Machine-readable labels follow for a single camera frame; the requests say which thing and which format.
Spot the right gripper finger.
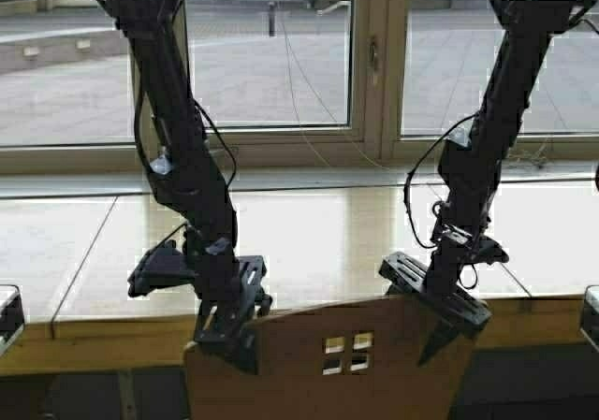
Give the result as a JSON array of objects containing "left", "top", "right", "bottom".
[{"left": 417, "top": 319, "right": 460, "bottom": 367}]

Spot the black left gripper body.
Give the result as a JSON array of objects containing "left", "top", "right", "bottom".
[{"left": 194, "top": 239, "right": 272, "bottom": 345}]

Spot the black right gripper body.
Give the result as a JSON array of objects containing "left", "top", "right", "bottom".
[{"left": 379, "top": 232, "right": 491, "bottom": 338}]

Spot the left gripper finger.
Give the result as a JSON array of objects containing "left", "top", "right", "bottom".
[{"left": 225, "top": 322, "right": 258, "bottom": 374}]

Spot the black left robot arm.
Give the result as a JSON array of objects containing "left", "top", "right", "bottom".
[{"left": 96, "top": 0, "right": 272, "bottom": 374}]

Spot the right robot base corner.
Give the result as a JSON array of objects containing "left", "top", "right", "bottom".
[{"left": 579, "top": 284, "right": 599, "bottom": 351}]

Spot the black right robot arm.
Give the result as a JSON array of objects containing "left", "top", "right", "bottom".
[{"left": 379, "top": 0, "right": 598, "bottom": 366}]

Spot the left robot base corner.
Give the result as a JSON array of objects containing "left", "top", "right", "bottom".
[{"left": 1, "top": 284, "right": 25, "bottom": 355}]

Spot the long wooden counter table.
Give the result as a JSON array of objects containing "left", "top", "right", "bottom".
[{"left": 1, "top": 180, "right": 598, "bottom": 376}]

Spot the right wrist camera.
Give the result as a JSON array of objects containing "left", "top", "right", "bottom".
[{"left": 466, "top": 236, "right": 509, "bottom": 265}]

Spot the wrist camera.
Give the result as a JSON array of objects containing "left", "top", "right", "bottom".
[
  {"left": 127, "top": 239, "right": 196, "bottom": 297},
  {"left": 466, "top": 236, "right": 509, "bottom": 265}
]

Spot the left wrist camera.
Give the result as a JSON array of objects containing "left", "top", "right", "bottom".
[{"left": 127, "top": 239, "right": 196, "bottom": 297}]

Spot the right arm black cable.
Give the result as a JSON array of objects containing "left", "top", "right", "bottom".
[{"left": 404, "top": 113, "right": 478, "bottom": 251}]

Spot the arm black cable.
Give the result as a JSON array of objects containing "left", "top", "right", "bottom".
[
  {"left": 133, "top": 96, "right": 239, "bottom": 192},
  {"left": 404, "top": 113, "right": 478, "bottom": 251}
]

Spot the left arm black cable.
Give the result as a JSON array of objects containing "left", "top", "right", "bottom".
[{"left": 133, "top": 96, "right": 239, "bottom": 192}]

